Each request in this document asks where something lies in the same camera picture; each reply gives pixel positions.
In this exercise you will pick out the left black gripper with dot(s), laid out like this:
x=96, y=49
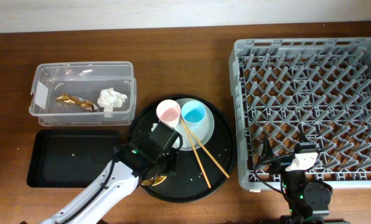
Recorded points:
x=172, y=170

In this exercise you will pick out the white napkin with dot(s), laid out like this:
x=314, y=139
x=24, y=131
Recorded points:
x=110, y=99

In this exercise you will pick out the round black serving tray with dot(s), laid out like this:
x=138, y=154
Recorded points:
x=188, y=184

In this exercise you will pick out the black rectangular tray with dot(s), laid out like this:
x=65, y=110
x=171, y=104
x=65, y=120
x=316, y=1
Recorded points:
x=70, y=158

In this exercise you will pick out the pink plastic cup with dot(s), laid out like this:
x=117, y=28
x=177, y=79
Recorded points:
x=169, y=111

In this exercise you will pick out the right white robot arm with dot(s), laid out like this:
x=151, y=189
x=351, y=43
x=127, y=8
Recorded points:
x=308, y=201

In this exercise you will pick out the gold foil wrapper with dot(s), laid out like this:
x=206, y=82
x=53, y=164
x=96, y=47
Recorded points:
x=85, y=104

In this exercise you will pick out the clear plastic waste bin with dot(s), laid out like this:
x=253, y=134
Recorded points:
x=83, y=80

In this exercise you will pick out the blue plastic cup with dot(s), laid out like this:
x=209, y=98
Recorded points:
x=193, y=113

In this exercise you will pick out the yellow bowl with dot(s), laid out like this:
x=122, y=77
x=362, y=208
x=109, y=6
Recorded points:
x=156, y=180

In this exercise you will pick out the wooden chopstick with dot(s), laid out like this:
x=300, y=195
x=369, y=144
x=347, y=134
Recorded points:
x=195, y=153
x=190, y=133

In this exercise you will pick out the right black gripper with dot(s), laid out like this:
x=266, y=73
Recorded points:
x=268, y=158

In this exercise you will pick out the grey dishwasher rack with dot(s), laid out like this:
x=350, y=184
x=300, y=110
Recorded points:
x=319, y=86

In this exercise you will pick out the grey ceramic plate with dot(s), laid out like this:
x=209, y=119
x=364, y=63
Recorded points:
x=204, y=132

